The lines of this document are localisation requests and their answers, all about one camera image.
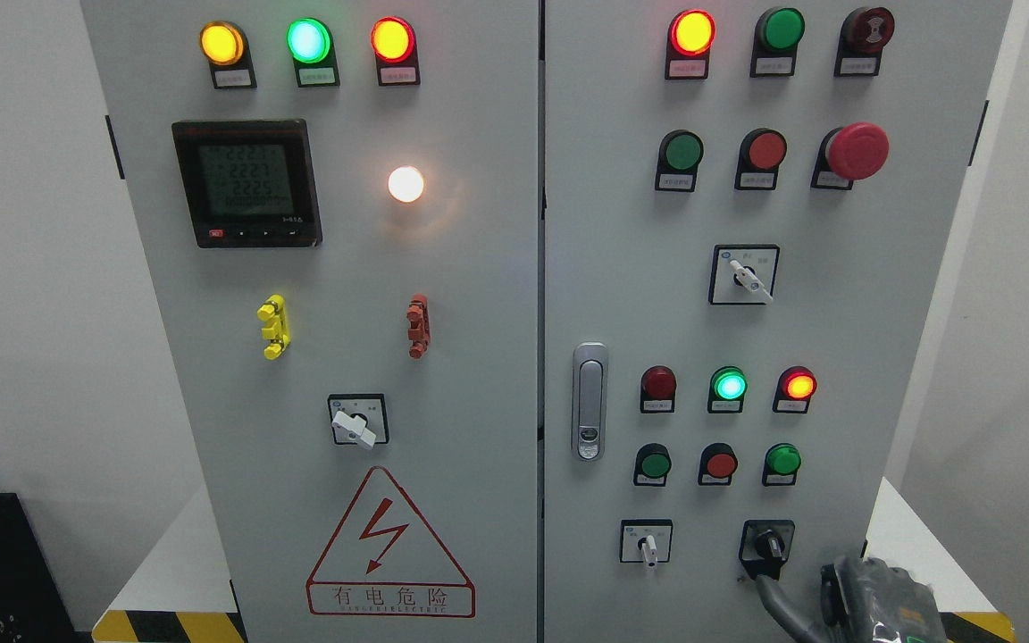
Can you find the black rotary knob switch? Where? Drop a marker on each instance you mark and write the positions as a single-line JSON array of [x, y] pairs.
[[765, 547]]

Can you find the red terminal connector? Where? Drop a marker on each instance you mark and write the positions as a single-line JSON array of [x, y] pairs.
[[419, 330]]

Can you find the dark red indicator light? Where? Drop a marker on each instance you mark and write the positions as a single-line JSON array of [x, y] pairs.
[[657, 390]]

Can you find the white indicator light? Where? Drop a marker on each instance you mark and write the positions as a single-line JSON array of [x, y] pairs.
[[406, 184]]

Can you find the green push button lower left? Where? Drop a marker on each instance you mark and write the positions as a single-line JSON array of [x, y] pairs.
[[652, 465]]

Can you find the green push button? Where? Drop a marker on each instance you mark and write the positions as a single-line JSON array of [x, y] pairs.
[[777, 34], [652, 465]]

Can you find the grey left cabinet door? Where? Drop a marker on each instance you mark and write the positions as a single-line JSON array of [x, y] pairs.
[[463, 419]]

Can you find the grey cabinet door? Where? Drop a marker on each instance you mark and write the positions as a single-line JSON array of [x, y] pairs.
[[630, 267], [463, 419]]

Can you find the lit green indicator light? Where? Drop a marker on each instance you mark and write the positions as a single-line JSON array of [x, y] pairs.
[[727, 390]]

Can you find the green push button second row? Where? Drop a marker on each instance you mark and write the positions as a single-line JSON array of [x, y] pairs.
[[678, 158]]

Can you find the yellow terminal connector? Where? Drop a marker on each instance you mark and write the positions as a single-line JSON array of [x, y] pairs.
[[272, 314]]

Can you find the red push button lower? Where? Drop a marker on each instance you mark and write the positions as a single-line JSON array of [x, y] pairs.
[[717, 464]]

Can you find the grey right cabinet door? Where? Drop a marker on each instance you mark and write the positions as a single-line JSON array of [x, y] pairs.
[[630, 267]]

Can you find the red electric hazard warning sticker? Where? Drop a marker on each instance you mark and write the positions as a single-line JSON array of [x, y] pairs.
[[384, 559]]

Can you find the black digital power meter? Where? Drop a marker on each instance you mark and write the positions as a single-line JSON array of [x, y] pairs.
[[249, 184]]

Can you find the green illuminated button lower right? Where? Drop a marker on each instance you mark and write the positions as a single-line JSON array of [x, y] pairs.
[[781, 465]]

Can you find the red push button second row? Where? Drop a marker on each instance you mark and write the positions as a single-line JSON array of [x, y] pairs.
[[760, 156]]

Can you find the red indicator light top left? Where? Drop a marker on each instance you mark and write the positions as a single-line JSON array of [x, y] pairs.
[[394, 45]]

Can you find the red indicator light top right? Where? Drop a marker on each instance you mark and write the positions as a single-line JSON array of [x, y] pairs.
[[691, 35]]

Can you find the green indicator light top left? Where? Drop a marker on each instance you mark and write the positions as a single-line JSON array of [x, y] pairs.
[[313, 53]]

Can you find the red emergency stop mushroom button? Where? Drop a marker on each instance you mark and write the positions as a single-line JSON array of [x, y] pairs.
[[854, 152]]

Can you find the green push button top right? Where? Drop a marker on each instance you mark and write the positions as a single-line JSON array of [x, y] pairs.
[[777, 34]]

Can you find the yellow indicator light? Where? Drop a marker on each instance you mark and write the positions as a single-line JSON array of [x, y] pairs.
[[227, 51]]

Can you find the white platform with hazard stripes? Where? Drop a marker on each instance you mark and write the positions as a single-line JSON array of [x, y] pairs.
[[182, 590]]

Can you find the dark red buzzer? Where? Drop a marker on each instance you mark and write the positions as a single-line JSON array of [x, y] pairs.
[[864, 34]]

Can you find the silver door lock handle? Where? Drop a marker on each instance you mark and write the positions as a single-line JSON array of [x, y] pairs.
[[590, 361]]

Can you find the white selector switch left door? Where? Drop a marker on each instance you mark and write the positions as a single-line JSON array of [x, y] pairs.
[[359, 419]]

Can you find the white selector switch upper right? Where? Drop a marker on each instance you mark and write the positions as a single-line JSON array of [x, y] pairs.
[[743, 274]]

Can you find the white selector switch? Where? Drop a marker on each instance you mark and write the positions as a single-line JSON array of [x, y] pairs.
[[743, 274], [646, 542]]

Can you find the white selector switch lower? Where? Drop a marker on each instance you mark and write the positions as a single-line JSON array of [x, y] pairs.
[[646, 542]]

